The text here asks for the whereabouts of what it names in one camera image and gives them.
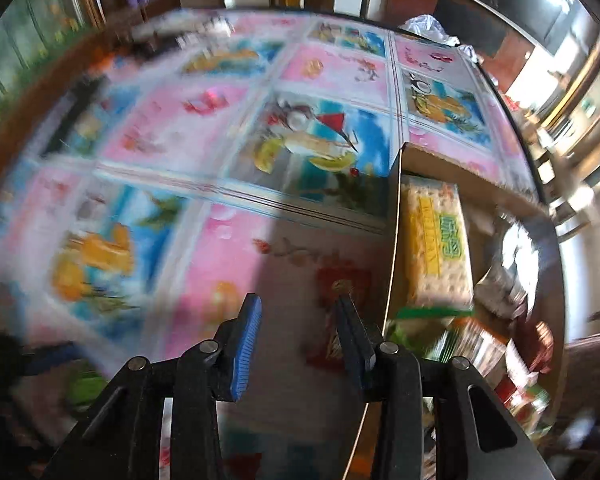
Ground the red brown snack bar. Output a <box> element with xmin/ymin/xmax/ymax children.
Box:
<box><xmin>306</xmin><ymin>266</ymin><xmax>373</xmax><ymax>374</ymax></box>

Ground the dark red snack bag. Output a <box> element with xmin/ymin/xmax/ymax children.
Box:
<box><xmin>520</xmin><ymin>321</ymin><xmax>554</xmax><ymax>374</ymax></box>

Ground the colourful plastic tablecloth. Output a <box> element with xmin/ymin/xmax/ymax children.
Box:
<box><xmin>0</xmin><ymin>10</ymin><xmax>540</xmax><ymax>479</ymax></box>

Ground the green pea snack bag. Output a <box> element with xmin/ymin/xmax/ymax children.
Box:
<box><xmin>65</xmin><ymin>372</ymin><xmax>108</xmax><ymax>412</ymax></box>

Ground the cardboard box tray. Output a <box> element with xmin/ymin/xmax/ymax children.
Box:
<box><xmin>341</xmin><ymin>142</ymin><xmax>566</xmax><ymax>480</ymax></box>

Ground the white plastic bag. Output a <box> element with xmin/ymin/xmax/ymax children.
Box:
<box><xmin>399</xmin><ymin>14</ymin><xmax>483</xmax><ymax>64</ymax></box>

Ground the orange-end cracker pack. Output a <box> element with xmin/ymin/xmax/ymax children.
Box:
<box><xmin>440</xmin><ymin>318</ymin><xmax>506</xmax><ymax>388</ymax></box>

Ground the large silver foil bag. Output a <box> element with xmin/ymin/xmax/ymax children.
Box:
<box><xmin>474</xmin><ymin>211</ymin><xmax>540</xmax><ymax>321</ymax></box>

